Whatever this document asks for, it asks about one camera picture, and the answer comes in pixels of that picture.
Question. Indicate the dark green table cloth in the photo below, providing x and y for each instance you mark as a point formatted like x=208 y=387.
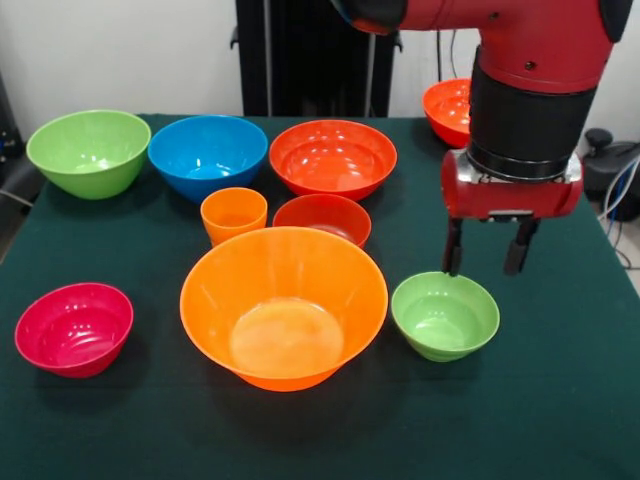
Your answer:
x=300 y=430

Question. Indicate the large red bowl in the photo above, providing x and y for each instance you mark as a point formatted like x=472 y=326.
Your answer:
x=445 y=112
x=330 y=157

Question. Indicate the large green bowl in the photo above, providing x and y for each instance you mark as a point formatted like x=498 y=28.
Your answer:
x=87 y=150

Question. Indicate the small green bowl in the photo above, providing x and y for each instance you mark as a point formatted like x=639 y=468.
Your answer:
x=445 y=320

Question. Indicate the orange cup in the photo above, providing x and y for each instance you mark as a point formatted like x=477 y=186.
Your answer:
x=232 y=212

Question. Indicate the blue bowl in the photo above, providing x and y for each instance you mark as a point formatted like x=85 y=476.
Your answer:
x=207 y=150

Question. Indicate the small red bowl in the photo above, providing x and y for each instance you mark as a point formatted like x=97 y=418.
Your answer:
x=325 y=212

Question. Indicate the pink bowl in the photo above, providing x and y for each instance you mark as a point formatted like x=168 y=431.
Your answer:
x=72 y=330

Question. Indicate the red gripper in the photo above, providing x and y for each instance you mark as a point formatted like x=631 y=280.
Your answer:
x=510 y=197

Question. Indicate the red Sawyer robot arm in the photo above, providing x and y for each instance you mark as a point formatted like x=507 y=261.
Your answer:
x=530 y=100

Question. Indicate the large orange bowl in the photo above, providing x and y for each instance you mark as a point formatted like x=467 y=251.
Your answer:
x=285 y=300

